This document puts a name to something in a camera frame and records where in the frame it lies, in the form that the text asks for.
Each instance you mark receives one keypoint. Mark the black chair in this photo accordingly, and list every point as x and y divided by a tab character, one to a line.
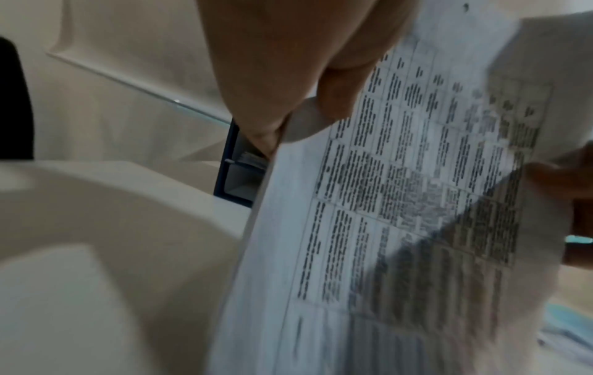
16	110

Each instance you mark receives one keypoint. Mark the person's left hand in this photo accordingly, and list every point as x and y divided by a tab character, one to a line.
287	47

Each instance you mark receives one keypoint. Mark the person's right hand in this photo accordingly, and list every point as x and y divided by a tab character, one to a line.
581	183

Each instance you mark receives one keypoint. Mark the navy blue drawer organizer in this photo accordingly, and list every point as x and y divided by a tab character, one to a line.
236	175

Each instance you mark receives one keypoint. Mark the H.R. paper pile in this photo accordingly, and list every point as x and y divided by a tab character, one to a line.
394	219

